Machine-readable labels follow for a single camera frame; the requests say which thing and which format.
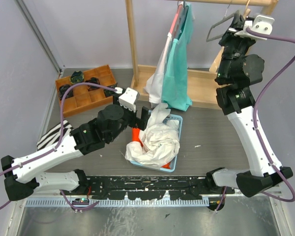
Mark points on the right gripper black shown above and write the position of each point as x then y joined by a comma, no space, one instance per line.
237,24

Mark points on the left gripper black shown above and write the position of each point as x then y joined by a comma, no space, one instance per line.
138,122

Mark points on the orange t shirt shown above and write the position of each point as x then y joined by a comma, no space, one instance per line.
135,138

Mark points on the beige wooden hanger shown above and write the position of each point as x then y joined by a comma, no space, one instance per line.
215,65

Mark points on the grey metal hanger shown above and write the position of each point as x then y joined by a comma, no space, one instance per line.
224,19

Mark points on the white t shirt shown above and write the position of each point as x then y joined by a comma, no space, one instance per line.
159,142

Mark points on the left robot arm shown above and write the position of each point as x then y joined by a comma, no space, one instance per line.
27,175

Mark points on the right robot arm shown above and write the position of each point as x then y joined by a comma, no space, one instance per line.
245,123

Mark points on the white shirt on pink hanger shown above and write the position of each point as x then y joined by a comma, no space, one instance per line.
154,84

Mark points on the teal t shirt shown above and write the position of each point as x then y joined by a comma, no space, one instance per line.
175,82

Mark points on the grey blue hanger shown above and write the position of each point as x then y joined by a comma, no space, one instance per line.
182,20

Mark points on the pink hanger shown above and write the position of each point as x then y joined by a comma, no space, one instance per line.
176,17

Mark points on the dark rolled sock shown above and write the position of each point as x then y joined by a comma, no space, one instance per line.
62,91
93,80
77,77
109,93

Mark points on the light blue plastic basket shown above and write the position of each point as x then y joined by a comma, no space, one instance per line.
173,162

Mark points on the wooden compartment tray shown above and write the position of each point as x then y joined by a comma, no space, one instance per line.
83,99

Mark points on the wooden clothes rack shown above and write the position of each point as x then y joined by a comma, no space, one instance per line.
201,84

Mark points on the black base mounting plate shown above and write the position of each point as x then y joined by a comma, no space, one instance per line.
146,188

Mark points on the black white striped cloth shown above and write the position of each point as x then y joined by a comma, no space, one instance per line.
52,136

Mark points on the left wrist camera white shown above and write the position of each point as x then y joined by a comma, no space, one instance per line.
127,98

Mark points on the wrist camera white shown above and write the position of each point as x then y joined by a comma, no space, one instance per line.
261,24
127,98

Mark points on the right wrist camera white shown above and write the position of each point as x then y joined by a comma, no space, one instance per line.
261,24

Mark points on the aluminium frame rail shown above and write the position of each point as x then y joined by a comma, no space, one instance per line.
80,203

